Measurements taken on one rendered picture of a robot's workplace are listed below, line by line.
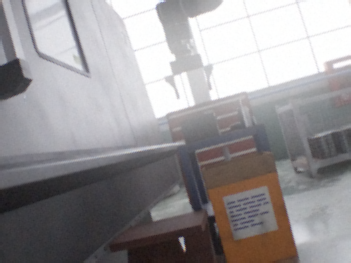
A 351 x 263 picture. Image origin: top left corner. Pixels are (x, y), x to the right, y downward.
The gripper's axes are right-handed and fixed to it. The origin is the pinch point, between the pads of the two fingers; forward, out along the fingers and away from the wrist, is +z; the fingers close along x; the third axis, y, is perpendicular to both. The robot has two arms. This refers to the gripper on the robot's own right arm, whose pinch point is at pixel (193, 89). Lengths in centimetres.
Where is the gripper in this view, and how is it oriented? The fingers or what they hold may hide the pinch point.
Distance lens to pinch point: 149.0
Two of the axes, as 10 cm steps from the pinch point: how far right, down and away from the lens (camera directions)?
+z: 2.6, 9.6, -0.5
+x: -9.6, 2.6, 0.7
